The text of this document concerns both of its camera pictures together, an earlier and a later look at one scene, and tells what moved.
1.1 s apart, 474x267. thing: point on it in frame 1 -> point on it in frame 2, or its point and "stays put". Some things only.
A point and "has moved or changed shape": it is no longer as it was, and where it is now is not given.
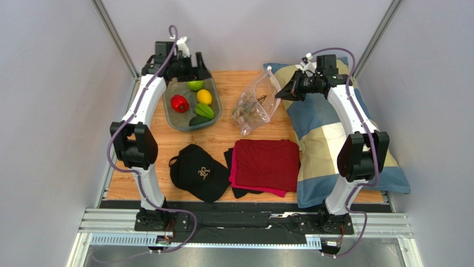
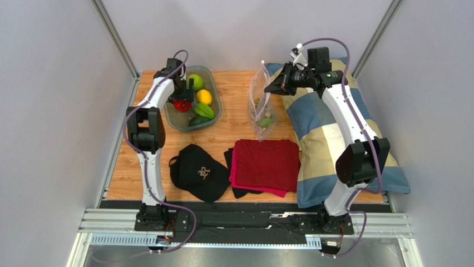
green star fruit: x=204 y=110 stays put
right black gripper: x=296 y=87 -> x=286 y=79
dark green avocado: x=197 y=119 stays put
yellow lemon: x=203 y=96 stays put
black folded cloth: x=238 y=192 stays put
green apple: x=196 y=85 stays put
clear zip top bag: x=257 y=104 has moved or changed shape
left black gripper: x=201 y=70 -> x=187 y=95
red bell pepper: x=179 y=103 stays put
